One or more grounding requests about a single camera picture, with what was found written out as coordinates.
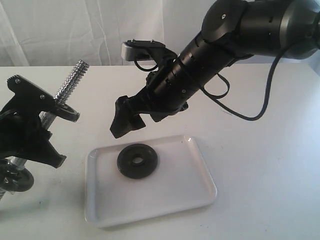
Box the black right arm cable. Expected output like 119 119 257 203
199 14 320 121

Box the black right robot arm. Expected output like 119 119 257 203
110 0 320 138

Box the white rectangular tray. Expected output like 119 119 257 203
84 135 217 228

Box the white backdrop curtain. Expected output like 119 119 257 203
0 0 213 67

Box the chrome threaded dumbbell bar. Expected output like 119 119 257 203
0 60 90 196

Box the black weight plate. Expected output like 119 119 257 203
116 143 159 180

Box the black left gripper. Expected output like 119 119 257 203
0 110 67 168

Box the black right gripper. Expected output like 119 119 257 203
110 56 189 139

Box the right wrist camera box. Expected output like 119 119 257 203
121 39 166 62

